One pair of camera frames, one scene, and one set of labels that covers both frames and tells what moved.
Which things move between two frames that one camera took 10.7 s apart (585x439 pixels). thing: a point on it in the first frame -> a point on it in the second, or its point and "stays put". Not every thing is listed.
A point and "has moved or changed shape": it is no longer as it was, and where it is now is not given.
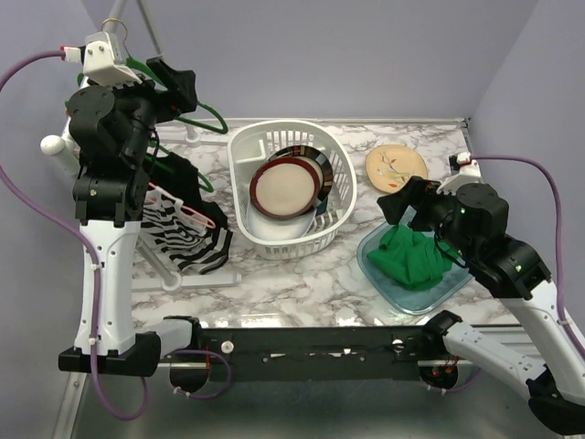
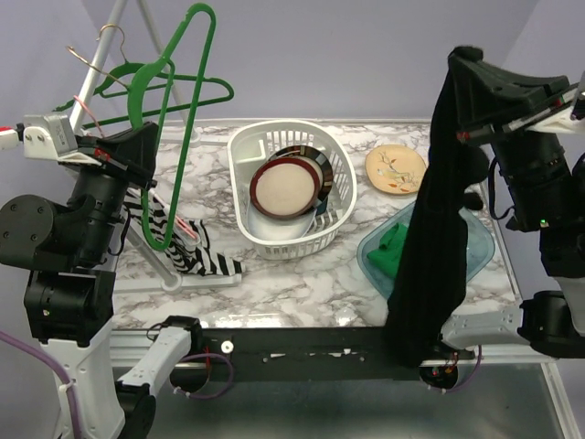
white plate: x=264 y=227 stays put
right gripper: x=421 y=193 -> x=527 y=94
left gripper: x=183 y=97 -> x=131 y=155
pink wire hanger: x=187 y=208 -> x=174 y=217
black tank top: x=178 y=177 -> x=429 y=273
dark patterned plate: x=320 y=163 stays put
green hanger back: x=164 y=165 -> x=164 y=58
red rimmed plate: x=284 y=187 stays put
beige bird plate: x=389 y=167 stays put
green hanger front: x=160 y=82 has moved or changed shape
